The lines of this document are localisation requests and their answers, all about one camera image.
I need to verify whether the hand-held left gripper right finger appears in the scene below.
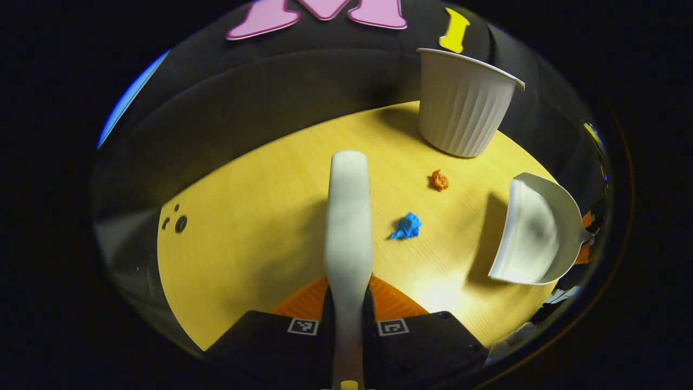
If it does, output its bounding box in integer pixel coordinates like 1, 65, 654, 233
363, 274, 489, 388

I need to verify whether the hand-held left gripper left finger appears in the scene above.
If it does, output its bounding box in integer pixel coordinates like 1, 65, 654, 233
207, 276, 335, 388

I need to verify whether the white dustpan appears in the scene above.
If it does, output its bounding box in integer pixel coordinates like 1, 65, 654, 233
487, 172, 595, 285

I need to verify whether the blue paper scrap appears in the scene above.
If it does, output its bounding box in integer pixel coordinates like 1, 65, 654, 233
389, 212, 422, 241

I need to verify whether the white ribbed garbage bin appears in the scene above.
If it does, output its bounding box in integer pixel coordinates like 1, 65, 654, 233
417, 48, 526, 159

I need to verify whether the wooden desktop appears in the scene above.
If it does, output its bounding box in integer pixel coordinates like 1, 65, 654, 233
157, 100, 565, 352

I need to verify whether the black backdrop cloth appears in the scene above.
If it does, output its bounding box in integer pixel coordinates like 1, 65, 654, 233
91, 0, 615, 347

